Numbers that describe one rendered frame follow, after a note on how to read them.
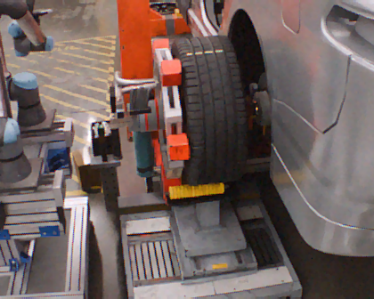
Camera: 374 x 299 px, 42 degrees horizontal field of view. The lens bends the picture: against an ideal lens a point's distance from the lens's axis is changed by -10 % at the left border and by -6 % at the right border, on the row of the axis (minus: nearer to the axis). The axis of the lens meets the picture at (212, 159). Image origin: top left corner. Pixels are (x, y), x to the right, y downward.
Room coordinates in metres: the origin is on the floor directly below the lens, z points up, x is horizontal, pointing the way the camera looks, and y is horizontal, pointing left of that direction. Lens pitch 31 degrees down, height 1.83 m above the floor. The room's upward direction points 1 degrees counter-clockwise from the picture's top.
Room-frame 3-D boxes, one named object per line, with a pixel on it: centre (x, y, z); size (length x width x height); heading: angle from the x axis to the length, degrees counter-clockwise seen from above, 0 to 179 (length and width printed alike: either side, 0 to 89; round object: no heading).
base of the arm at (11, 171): (1.64, 0.80, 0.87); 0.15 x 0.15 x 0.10
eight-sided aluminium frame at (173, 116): (2.07, 0.20, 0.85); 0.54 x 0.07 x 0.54; 11
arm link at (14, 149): (1.63, 0.80, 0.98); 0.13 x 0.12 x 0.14; 113
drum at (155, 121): (2.06, 0.27, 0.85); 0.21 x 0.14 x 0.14; 101
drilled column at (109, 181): (2.56, 0.61, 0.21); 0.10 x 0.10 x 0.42; 11
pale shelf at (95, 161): (2.53, 0.61, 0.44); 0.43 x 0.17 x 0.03; 11
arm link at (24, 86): (2.13, 0.88, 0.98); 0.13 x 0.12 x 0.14; 84
